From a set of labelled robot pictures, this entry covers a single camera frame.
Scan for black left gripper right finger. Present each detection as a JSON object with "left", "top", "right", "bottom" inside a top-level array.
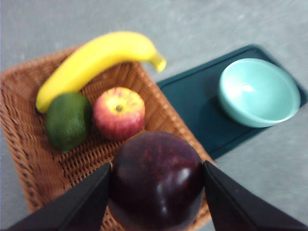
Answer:
[{"left": 203, "top": 160, "right": 308, "bottom": 231}]

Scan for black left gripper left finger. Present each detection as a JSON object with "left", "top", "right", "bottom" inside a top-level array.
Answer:
[{"left": 6, "top": 162, "right": 113, "bottom": 231}]

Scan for dark red plum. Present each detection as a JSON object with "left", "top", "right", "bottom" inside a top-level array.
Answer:
[{"left": 107, "top": 130, "right": 205, "bottom": 231}]

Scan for teal ribbed bowl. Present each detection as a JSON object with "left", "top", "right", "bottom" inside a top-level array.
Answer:
[{"left": 218, "top": 58, "right": 302, "bottom": 128}]

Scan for brown wicker basket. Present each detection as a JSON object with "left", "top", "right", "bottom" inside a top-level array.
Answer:
[{"left": 0, "top": 45, "right": 218, "bottom": 231}]

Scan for green avocado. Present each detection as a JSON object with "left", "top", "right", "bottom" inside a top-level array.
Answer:
[{"left": 45, "top": 92, "right": 93, "bottom": 154}]

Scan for red apple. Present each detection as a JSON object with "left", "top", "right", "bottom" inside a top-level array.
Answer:
[{"left": 92, "top": 87, "right": 146, "bottom": 141}]

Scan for black rectangular tray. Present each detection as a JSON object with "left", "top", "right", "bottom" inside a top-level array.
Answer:
[{"left": 155, "top": 43, "right": 308, "bottom": 160}]

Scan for yellow banana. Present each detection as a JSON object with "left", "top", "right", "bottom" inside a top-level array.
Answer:
[{"left": 35, "top": 30, "right": 167, "bottom": 114}]

